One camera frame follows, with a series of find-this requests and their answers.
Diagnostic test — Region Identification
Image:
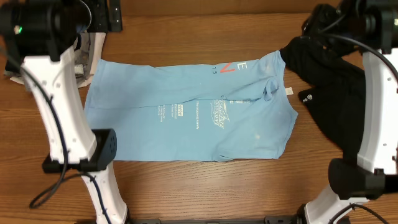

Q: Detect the light blue printed t-shirt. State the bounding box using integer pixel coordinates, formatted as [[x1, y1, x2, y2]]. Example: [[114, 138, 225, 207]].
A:
[[85, 51, 298, 162]]

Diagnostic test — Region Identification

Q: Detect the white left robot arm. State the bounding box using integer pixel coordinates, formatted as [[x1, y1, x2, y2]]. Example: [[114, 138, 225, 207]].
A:
[[1, 1, 131, 223]]

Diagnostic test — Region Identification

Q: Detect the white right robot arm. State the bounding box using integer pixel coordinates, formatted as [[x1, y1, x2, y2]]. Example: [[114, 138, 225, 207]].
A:
[[296, 1, 397, 223]]

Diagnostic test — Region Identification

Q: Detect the grey folded garment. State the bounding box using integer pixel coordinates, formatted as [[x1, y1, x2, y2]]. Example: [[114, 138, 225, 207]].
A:
[[73, 32, 95, 78]]

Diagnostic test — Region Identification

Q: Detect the black garment on right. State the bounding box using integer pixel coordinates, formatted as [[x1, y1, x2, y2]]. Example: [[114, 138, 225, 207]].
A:
[[280, 37, 366, 164]]

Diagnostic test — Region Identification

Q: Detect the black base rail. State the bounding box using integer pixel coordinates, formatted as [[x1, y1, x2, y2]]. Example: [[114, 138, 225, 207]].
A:
[[127, 215, 303, 224]]

